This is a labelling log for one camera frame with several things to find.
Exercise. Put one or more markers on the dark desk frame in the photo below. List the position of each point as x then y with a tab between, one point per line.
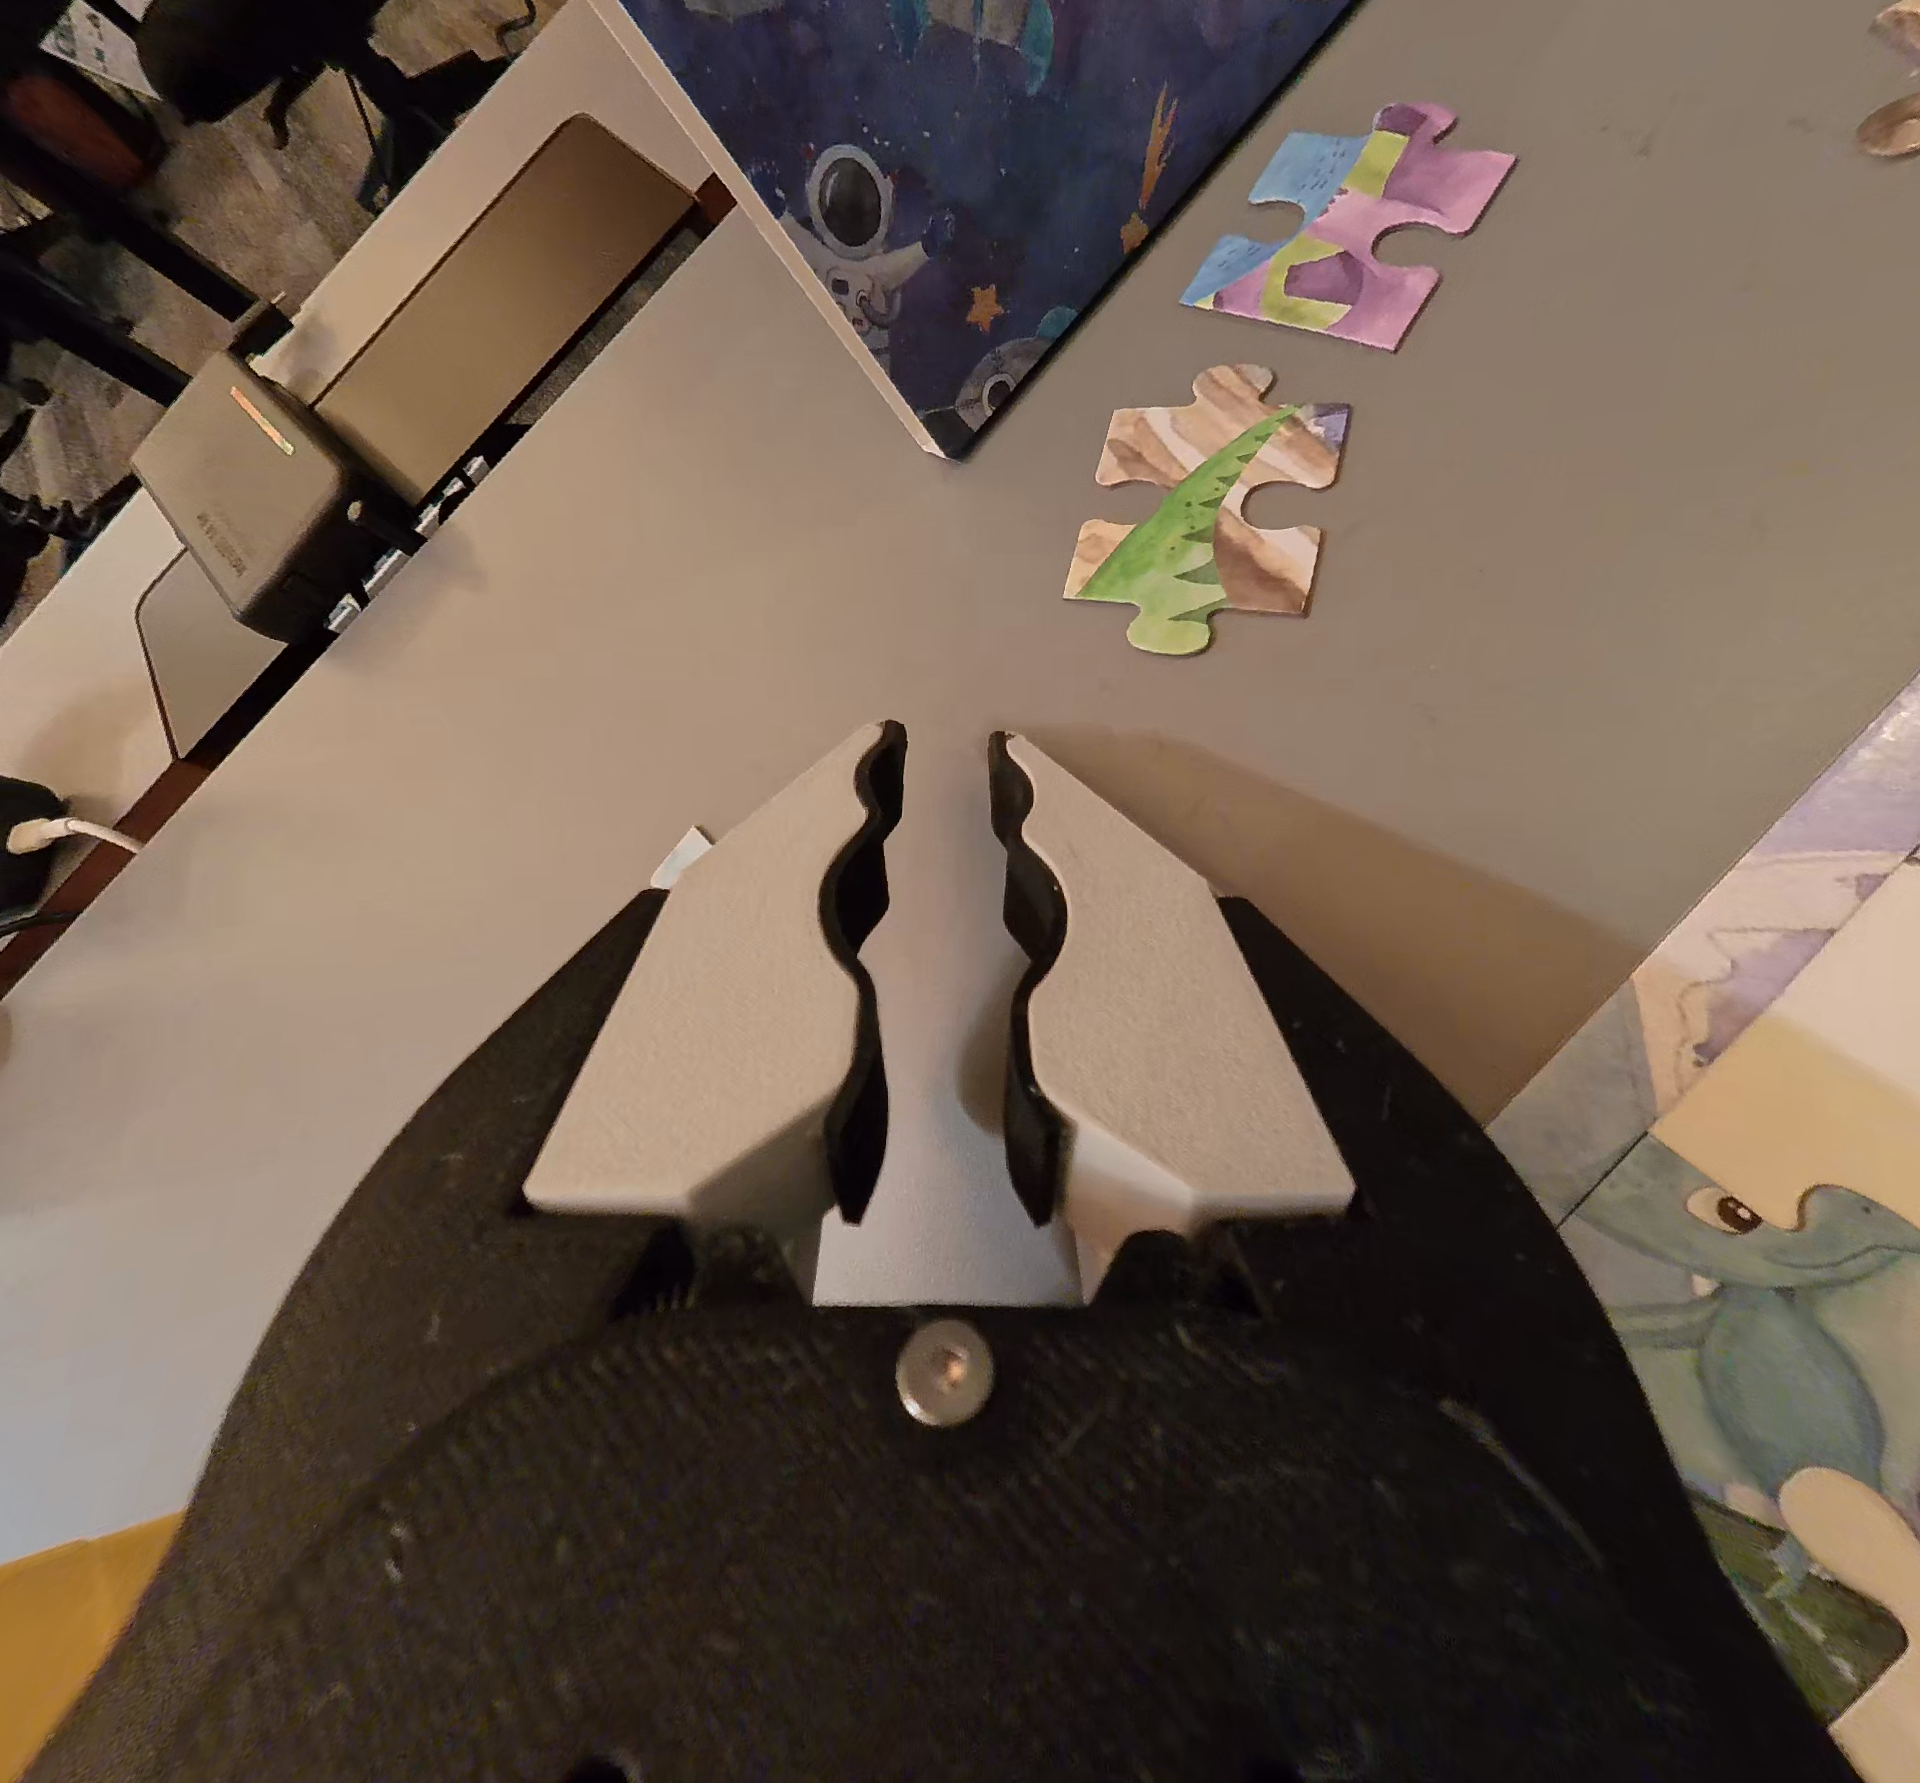
136	268

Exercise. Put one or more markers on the purple blue yellow puzzle piece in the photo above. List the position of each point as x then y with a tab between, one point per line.
1366	238

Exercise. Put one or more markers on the illustrated puzzle box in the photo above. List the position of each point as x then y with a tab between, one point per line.
899	163

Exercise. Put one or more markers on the dark grey charger box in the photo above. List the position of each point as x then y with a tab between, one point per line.
255	507

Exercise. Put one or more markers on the green tail brown puzzle piece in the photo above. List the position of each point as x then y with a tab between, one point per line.
1199	539

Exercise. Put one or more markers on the scattered loose puzzle pieces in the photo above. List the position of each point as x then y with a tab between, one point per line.
1894	129

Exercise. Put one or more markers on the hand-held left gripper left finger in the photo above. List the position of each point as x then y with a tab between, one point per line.
719	1048

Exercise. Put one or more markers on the dinosaur puzzle board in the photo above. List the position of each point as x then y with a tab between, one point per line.
1829	1062

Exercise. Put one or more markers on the white neighbouring desk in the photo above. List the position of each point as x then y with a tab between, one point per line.
60	672

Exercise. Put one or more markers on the small black charger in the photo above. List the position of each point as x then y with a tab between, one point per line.
22	839

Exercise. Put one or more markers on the yellow box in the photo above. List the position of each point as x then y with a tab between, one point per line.
60	1649

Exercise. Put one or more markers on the black office chair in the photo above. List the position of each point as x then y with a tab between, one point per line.
255	12

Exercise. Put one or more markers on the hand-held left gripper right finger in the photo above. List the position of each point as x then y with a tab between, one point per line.
1171	1048

